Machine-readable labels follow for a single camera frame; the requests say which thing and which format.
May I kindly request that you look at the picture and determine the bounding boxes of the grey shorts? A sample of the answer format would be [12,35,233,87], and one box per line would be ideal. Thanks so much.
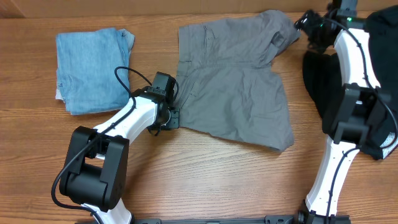
[175,10,300,152]

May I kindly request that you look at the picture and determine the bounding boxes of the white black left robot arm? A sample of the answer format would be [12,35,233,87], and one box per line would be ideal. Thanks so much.
[51,90,177,223]

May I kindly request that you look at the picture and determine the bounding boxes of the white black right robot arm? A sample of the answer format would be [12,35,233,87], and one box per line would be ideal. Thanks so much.
[295,6,397,223]

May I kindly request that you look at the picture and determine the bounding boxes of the black garment pile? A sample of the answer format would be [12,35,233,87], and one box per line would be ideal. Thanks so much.
[302,5,398,161]

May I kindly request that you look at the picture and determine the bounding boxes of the folded blue denim jeans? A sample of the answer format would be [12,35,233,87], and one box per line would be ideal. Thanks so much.
[55,28,135,115]

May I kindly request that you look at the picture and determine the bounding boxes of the white patterned garment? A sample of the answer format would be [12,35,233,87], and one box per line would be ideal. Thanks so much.
[380,133,397,159]

